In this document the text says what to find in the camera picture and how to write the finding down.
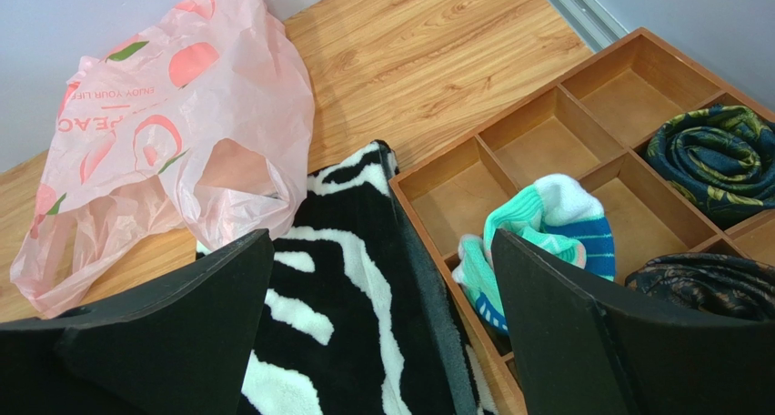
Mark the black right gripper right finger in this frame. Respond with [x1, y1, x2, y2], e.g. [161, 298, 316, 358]
[492, 229, 774, 414]

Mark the aluminium frame rail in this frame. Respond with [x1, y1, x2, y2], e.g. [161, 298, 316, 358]
[548, 0, 629, 53]

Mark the wooden compartment tray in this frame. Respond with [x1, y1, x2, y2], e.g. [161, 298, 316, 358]
[390, 28, 774, 414]

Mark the dark brown patterned cloth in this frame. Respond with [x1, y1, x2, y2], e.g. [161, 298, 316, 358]
[625, 253, 774, 321]

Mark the pink peach-print plastic bag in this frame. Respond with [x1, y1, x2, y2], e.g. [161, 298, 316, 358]
[10, 0, 315, 318]

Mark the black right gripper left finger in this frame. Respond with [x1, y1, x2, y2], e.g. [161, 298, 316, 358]
[1, 229, 274, 414]

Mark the dark blue yellow patterned cloth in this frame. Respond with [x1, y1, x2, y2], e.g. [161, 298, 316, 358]
[643, 105, 774, 229]

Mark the black white zebra towel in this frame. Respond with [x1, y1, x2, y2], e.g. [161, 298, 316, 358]
[237, 140, 498, 414]

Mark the teal white blue sock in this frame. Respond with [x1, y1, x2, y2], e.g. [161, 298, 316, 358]
[452, 174, 616, 335]

